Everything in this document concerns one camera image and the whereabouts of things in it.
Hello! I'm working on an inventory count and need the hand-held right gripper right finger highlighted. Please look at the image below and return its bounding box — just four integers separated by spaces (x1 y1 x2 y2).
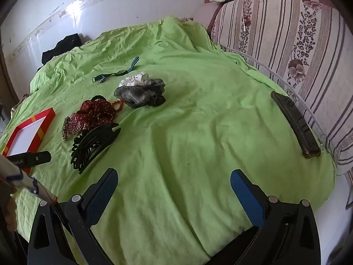
230 169 322 265

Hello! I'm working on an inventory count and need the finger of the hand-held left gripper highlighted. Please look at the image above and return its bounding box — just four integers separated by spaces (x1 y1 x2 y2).
6 151 52 169

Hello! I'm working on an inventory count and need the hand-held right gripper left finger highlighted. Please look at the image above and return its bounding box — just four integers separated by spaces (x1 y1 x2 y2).
28 168 119 265

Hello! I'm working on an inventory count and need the red-rimmed white tray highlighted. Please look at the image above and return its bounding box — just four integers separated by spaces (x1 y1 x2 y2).
0 108 56 173

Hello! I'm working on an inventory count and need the pink plaid scrunchie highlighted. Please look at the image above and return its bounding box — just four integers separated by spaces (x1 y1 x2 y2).
62 113 87 141

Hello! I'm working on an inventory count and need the red dotted scrunchie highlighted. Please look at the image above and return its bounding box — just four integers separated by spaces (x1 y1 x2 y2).
77 99 118 130

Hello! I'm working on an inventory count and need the grey sheer scrunchie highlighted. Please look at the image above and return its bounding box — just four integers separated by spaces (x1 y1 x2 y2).
114 78 166 108

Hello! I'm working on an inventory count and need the person's left hand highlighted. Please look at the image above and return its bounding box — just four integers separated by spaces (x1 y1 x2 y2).
0 186 17 232

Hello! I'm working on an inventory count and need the black claw hair clip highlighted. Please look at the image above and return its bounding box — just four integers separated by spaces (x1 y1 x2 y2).
70 123 122 174

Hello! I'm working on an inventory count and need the long dark patterned hair clip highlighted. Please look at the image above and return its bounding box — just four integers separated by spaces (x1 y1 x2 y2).
270 91 322 159

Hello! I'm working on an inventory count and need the green bedsheet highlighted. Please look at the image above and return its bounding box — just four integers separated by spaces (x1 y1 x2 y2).
0 15 337 265

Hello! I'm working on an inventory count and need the dark cloth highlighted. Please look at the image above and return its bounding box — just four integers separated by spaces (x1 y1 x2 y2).
41 33 83 64

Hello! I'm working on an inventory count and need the white dotted hair bow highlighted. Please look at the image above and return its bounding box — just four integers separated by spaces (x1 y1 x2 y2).
119 71 150 87

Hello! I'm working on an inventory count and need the striped floral sofa cover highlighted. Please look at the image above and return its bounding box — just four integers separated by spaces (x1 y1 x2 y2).
211 0 353 176

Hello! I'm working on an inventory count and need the white wire rail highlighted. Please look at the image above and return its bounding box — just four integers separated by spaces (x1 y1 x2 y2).
221 45 340 172

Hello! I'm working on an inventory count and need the blue striped ribbon strap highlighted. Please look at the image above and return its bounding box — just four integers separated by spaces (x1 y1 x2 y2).
92 57 140 84

